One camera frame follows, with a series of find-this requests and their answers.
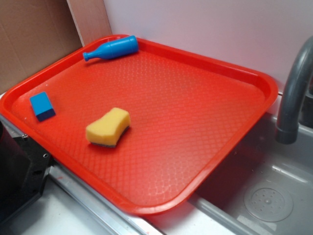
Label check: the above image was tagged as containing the blue plastic toy bottle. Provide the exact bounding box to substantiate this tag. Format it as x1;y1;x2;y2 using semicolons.
83;35;139;62

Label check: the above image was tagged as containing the brown cardboard panel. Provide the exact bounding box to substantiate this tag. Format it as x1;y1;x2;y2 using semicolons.
0;0;112;93

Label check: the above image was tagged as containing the red plastic tray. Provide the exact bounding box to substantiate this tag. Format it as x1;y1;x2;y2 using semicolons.
0;36;278;215

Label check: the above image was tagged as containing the blue rectangular block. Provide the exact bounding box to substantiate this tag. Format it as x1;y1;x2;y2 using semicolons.
30;92;56;122

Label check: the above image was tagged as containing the yellow sponge with grey pad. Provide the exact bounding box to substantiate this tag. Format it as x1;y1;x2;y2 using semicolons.
86;107;131;147

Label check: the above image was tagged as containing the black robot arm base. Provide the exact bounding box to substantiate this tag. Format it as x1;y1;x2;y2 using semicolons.
0;124;52;225

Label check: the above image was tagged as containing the grey plastic sink basin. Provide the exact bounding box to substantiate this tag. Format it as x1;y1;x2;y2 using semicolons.
149;112;313;235

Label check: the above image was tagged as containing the grey toy faucet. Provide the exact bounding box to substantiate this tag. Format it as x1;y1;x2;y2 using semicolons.
275;37;313;144

